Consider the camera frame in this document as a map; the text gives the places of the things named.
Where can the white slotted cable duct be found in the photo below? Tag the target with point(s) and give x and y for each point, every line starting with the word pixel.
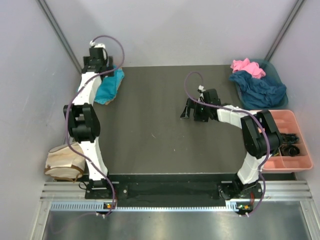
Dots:
pixel 78 206

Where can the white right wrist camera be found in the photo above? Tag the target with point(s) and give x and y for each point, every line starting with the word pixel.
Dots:
pixel 200 90

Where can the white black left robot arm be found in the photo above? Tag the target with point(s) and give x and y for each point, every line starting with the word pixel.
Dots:
pixel 83 124

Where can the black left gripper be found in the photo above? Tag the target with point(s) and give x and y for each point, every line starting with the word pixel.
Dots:
pixel 110 65

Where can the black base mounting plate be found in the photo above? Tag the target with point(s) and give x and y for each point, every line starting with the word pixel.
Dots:
pixel 172 190

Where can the aluminium frame rail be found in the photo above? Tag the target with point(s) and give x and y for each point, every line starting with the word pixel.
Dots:
pixel 46 10

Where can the beige cloth bag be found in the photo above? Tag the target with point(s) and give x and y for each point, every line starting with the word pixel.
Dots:
pixel 64 164

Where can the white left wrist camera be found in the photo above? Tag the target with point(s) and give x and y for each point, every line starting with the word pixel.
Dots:
pixel 101 46

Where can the pink t shirt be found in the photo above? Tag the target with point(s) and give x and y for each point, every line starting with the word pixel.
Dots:
pixel 250 67

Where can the turquoise t shirt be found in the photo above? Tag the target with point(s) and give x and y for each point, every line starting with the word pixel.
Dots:
pixel 108 85

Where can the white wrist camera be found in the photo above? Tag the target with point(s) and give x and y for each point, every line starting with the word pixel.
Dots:
pixel 200 90
pixel 101 46

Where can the pink compartment tray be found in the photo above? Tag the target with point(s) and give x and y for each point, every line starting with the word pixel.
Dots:
pixel 287 123

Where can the navy blue t shirt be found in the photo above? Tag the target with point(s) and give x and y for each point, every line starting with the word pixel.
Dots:
pixel 258 93

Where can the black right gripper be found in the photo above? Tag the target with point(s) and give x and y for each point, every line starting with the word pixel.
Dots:
pixel 191 104

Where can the teal plastic basket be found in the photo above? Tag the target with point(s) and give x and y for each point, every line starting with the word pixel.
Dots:
pixel 272 72

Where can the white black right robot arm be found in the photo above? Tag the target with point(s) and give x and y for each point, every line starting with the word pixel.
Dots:
pixel 260 134

